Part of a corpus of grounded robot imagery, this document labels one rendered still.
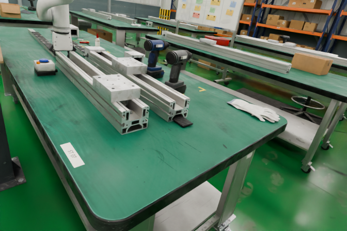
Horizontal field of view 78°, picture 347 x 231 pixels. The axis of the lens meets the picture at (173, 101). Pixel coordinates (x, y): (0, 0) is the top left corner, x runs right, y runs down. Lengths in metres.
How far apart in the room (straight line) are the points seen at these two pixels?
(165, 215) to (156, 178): 0.66
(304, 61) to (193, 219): 1.93
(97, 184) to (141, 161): 0.13
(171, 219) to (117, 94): 0.73
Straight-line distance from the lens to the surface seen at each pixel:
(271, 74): 2.06
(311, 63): 2.56
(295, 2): 10.78
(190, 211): 1.27
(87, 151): 0.66
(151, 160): 0.62
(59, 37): 1.41
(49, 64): 1.24
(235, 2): 3.93
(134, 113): 0.75
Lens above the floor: 1.17
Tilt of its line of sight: 23 degrees down
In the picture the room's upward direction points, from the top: 9 degrees clockwise
